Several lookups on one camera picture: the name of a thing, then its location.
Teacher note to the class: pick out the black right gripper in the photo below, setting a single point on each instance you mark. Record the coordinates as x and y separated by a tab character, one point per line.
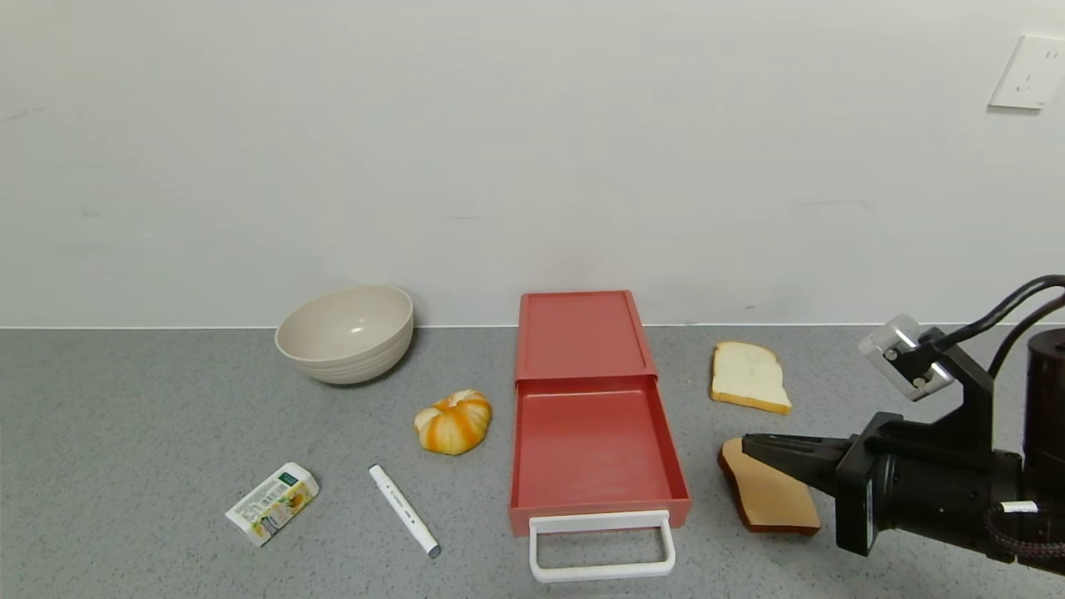
859	487

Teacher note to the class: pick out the brown toast slice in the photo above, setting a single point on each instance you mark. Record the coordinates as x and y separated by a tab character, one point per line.
770	503

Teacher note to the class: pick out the white bread slice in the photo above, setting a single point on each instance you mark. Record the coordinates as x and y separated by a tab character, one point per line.
746	376

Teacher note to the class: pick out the orange striped pumpkin bun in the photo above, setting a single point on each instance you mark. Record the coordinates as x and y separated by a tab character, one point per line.
453	424

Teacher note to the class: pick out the white marker pen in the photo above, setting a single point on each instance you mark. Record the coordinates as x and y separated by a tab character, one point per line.
403	508

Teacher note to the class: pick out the beige ribbed bowl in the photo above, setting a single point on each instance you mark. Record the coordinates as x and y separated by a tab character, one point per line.
345	333

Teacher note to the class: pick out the small white printed carton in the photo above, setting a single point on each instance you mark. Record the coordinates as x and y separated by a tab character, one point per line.
272	503

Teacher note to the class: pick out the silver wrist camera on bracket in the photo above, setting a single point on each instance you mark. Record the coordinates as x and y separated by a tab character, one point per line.
903	353

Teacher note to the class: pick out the white wall socket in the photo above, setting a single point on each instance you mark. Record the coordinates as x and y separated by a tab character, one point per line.
1030	73

